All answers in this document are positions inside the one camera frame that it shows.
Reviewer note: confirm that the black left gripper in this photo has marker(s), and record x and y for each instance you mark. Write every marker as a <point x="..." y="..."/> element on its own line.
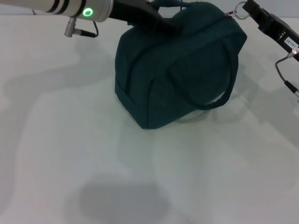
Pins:
<point x="135" y="11"/>

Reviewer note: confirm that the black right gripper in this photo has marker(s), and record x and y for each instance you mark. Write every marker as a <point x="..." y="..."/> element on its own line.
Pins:
<point x="280" y="30"/>

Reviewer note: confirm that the dark teal insulated lunch bag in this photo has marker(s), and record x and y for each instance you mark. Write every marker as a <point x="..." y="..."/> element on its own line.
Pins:
<point x="177" y="70"/>

